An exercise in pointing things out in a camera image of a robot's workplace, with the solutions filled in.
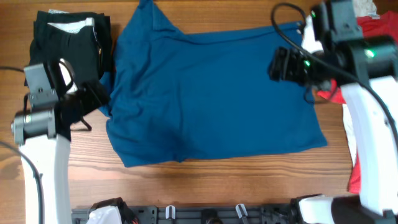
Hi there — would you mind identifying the blue polo shirt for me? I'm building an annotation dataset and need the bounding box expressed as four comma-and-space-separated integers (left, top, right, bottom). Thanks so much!
101, 1, 327, 167

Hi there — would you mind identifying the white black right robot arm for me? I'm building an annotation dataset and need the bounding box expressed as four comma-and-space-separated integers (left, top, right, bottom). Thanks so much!
269, 35, 397, 223

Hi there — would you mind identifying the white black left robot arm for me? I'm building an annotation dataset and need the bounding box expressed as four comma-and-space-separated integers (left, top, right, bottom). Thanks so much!
11, 80, 109, 224

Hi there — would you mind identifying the folded black garment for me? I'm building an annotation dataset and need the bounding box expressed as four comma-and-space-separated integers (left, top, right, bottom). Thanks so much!
29, 11, 113, 88

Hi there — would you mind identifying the red printed t-shirt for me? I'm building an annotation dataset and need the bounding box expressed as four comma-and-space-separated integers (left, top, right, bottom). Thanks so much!
317, 11, 397, 194

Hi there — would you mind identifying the white crumpled cloth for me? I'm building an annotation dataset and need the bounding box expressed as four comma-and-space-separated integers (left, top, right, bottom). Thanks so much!
343, 0, 377, 166

